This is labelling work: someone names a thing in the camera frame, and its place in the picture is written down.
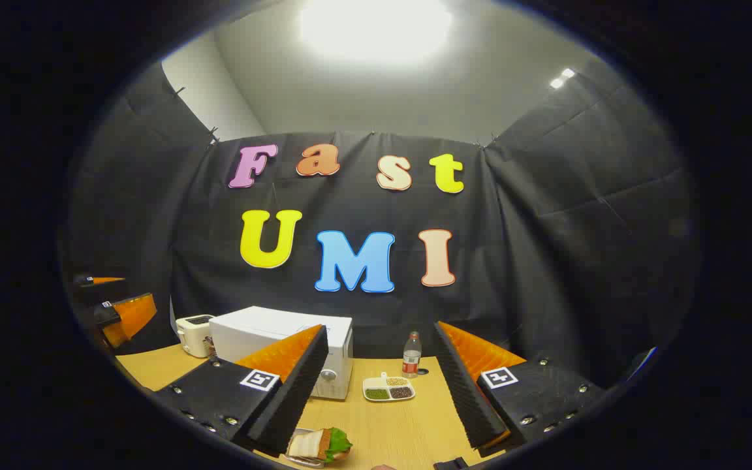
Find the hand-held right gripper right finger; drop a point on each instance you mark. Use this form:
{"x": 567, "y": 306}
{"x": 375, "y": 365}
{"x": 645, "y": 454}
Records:
{"x": 464, "y": 391}

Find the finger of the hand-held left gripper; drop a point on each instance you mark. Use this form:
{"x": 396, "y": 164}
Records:
{"x": 105, "y": 281}
{"x": 134, "y": 316}

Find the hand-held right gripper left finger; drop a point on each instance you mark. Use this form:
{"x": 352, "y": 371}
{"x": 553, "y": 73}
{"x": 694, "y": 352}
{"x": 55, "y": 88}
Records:
{"x": 297, "y": 391}

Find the toast sandwich with lettuce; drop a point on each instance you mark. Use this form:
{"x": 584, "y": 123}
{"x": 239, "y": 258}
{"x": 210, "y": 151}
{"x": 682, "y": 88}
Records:
{"x": 311, "y": 445}

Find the white microwave oven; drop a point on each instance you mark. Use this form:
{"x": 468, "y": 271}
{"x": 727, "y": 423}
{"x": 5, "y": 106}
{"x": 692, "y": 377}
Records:
{"x": 265, "y": 326}

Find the white toaster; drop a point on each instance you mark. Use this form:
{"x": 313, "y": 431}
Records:
{"x": 192, "y": 336}

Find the plastic bottle with red label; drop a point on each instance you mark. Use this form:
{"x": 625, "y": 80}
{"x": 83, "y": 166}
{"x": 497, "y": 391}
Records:
{"x": 412, "y": 359}

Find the small white ribbed tray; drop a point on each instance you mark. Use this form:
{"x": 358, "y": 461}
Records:
{"x": 301, "y": 461}

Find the white divided dish of beans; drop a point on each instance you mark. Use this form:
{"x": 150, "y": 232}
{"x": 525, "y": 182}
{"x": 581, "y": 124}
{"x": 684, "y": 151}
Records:
{"x": 376, "y": 393}

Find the small ceiling spot lights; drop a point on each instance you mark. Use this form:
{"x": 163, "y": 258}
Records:
{"x": 557, "y": 83}

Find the bright ceiling light panel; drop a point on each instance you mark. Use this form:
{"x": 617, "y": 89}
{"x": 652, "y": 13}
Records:
{"x": 376, "y": 26}

